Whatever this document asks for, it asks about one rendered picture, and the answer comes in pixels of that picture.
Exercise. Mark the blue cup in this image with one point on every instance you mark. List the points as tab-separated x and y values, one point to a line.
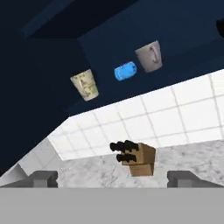
125	71

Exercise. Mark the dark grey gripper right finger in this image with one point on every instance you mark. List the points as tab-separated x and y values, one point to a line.
180	178

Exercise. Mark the wooden knife block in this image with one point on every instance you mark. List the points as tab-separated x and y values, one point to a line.
139	159

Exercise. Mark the cream patterned cup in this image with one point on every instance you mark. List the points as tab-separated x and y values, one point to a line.
85	84

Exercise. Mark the dark blue wall cabinet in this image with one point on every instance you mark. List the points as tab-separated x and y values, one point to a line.
163	43

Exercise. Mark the dark blue cabinet door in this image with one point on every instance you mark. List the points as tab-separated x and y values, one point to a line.
29	96

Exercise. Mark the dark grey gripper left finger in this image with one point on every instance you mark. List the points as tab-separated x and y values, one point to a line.
43	178

